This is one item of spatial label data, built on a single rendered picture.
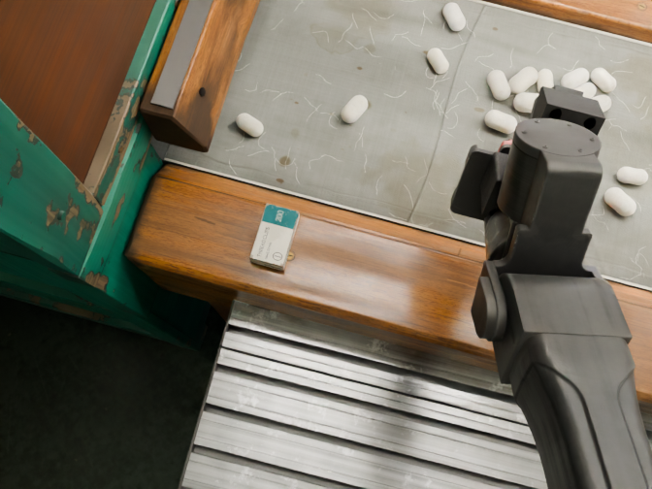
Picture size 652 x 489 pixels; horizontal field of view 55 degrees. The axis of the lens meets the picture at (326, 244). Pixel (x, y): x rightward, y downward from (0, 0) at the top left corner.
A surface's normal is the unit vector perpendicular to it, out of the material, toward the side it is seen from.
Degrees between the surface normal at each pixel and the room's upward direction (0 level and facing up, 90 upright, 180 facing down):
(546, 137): 39
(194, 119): 66
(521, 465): 0
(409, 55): 0
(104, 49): 90
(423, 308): 0
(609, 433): 30
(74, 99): 90
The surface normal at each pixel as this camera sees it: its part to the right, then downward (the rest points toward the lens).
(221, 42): 0.90, 0.14
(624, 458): 0.05, -0.71
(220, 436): 0.04, -0.25
